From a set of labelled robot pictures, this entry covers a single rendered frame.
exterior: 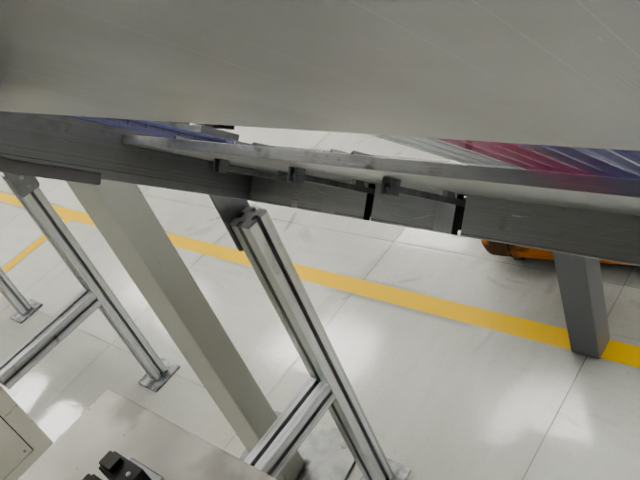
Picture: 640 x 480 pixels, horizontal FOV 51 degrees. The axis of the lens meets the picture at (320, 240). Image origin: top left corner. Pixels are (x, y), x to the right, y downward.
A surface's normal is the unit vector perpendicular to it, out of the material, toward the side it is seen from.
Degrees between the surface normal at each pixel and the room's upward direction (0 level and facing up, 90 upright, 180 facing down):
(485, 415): 0
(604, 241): 47
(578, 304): 90
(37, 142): 90
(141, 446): 0
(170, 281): 90
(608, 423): 0
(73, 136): 90
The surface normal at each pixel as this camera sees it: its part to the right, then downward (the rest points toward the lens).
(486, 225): -0.65, -0.06
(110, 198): 0.81, 0.07
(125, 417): -0.33, -0.76
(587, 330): -0.59, 0.63
